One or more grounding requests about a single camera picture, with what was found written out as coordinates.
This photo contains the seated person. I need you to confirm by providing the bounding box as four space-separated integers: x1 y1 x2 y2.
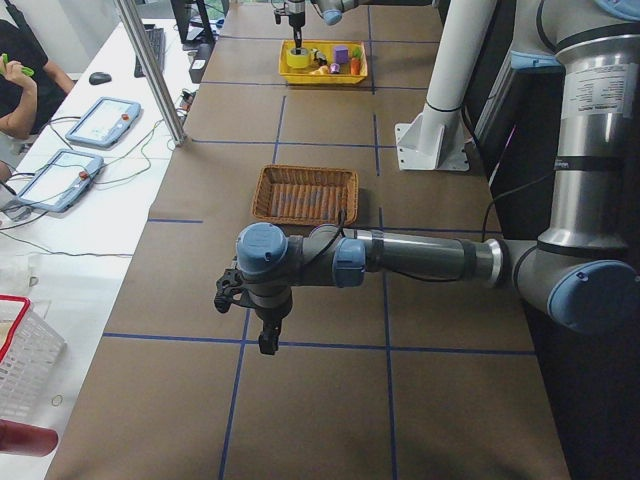
1 20 75 141

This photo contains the yellow woven basket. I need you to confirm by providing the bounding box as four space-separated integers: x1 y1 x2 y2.
278 40 368 85

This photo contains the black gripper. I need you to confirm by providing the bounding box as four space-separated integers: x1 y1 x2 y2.
284 0 306 49
249 292 292 355

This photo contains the toy panda figure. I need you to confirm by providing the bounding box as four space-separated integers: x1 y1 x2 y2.
311 48 327 66

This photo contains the near teach pendant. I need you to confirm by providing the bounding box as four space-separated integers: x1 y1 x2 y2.
16 149 105 213

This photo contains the far teach pendant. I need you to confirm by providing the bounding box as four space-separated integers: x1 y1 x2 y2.
65 97 142 149

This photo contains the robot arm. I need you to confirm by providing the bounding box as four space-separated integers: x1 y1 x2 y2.
273 0 436 49
214 1 639 355

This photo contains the white plastic basket red rim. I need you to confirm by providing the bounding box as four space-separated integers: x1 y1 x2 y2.
1 294 66 421

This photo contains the red cylinder bottle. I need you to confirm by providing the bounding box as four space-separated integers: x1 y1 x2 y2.
1 419 59 457

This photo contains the yellow tape roll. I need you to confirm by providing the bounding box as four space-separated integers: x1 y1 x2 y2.
285 47 311 71

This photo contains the black computer mouse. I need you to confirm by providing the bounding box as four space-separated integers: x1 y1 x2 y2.
88 72 112 86

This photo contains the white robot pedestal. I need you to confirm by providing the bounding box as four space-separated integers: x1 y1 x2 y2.
395 0 496 172

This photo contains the purple foam cube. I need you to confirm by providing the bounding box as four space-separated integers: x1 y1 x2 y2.
332 44 350 64

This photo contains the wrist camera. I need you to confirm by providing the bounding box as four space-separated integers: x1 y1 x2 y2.
274 7 286 25
213 268 253 314

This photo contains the orange toy carrot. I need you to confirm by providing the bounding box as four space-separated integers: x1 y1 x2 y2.
349 48 362 76

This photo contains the brown wicker basket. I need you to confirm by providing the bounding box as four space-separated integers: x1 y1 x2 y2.
252 165 359 226

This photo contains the black keyboard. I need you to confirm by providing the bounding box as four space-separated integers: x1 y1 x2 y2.
133 27 166 78

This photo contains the teach pendant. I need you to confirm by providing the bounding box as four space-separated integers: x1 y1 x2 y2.
65 97 142 149
16 149 105 213

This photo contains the toy croissant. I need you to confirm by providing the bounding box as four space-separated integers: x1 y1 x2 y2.
310 65 330 75

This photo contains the aluminium frame post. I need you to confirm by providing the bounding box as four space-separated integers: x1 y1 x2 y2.
114 0 187 147

